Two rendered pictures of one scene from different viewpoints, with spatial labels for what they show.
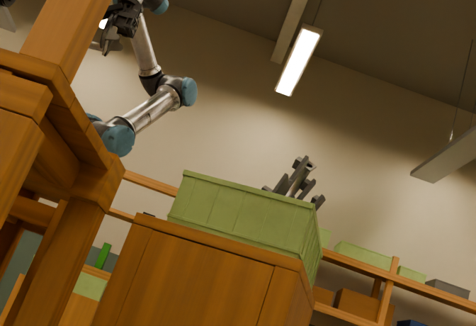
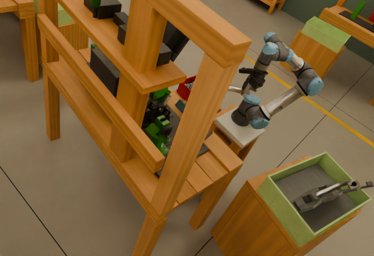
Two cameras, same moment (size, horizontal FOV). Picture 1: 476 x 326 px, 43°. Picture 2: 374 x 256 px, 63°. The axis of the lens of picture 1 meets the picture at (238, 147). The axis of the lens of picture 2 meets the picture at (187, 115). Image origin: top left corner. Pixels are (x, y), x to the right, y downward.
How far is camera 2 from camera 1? 194 cm
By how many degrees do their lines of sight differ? 67
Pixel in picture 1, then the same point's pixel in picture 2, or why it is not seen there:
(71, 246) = (217, 188)
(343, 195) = not seen: outside the picture
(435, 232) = not seen: outside the picture
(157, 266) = (250, 205)
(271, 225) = (294, 226)
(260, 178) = not seen: outside the picture
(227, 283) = (270, 232)
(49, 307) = (211, 202)
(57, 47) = (158, 210)
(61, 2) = (158, 194)
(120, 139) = (258, 125)
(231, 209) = (280, 207)
